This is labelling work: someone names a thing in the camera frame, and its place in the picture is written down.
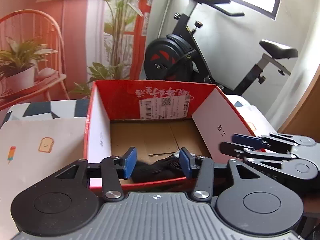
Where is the red strawberry cardboard box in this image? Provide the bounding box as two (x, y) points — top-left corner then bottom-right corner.
(83, 79), (266, 190)

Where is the potted plant white pot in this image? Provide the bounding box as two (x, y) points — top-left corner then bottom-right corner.
(1, 36), (57, 92)

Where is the black exercise bike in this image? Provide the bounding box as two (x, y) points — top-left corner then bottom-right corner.
(143, 0), (298, 96)

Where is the red wire chair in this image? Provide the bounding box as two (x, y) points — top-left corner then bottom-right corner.
(1, 9), (69, 110)

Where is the black mesh fabric item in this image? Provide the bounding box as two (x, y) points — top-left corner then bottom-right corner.
(131, 153), (184, 183)

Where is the white cartoon print tablecloth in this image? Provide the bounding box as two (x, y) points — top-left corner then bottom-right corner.
(0, 97), (278, 240)

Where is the tall green leafy plant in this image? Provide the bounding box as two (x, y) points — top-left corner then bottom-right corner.
(71, 0), (152, 98)

